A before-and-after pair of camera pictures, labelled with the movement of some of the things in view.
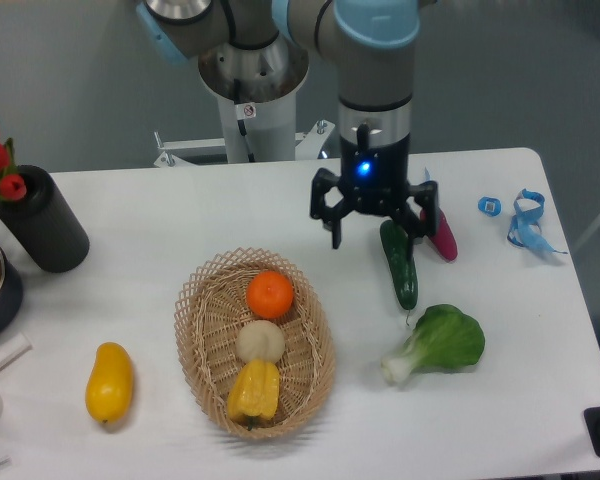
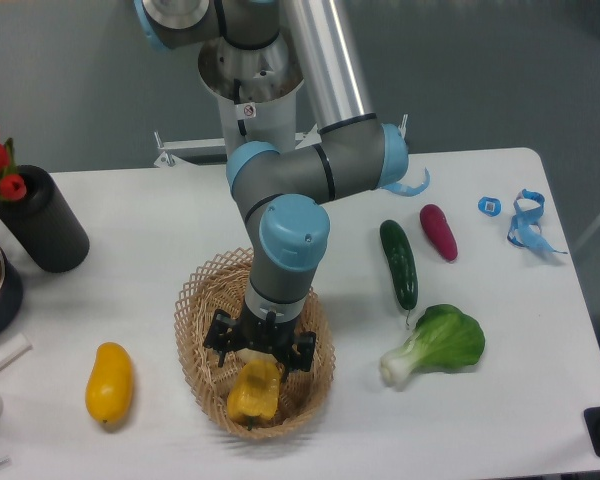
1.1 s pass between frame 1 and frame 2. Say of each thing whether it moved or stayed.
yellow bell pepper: stayed
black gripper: moved
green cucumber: stayed
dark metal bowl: stayed
